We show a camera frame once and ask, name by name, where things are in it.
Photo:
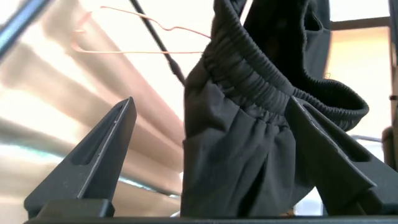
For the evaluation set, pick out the beige curtain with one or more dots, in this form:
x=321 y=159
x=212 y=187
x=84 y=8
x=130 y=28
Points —
x=109 y=93

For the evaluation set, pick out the black clothes rack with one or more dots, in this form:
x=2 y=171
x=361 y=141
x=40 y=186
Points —
x=174 y=67

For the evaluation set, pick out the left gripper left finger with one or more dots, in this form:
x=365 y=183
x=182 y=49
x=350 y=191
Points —
x=99 y=168

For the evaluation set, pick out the pink clothes hanger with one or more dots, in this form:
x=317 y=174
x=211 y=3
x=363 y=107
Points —
x=140 y=52

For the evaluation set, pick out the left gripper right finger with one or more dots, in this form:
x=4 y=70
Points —
x=329 y=161

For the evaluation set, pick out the black shorts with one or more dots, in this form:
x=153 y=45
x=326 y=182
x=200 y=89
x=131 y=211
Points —
x=233 y=140

